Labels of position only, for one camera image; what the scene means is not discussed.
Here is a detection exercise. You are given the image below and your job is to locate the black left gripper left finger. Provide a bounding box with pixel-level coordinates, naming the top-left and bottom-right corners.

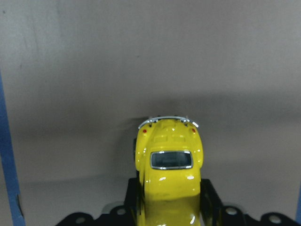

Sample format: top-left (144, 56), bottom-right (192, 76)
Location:
top-left (58, 178), bottom-right (138, 226)

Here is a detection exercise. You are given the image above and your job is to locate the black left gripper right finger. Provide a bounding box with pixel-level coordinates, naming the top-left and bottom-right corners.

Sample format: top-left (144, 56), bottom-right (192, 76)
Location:
top-left (200, 179), bottom-right (300, 226)

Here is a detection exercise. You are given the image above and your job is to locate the yellow toy beetle car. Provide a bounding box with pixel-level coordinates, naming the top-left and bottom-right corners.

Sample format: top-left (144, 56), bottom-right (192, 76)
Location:
top-left (135, 116), bottom-right (204, 226)

